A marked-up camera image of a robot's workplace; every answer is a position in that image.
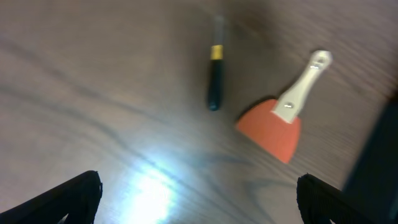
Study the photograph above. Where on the dark green open box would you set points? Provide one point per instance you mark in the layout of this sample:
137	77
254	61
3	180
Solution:
372	184

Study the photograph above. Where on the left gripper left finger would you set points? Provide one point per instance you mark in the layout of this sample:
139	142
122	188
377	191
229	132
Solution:
74	201

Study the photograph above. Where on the black yellow screwdriver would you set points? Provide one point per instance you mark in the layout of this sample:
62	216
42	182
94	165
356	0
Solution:
215	85

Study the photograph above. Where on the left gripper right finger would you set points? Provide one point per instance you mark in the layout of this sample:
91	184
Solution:
321	203

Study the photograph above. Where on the orange scraper wooden handle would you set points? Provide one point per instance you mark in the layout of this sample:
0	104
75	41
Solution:
274	124

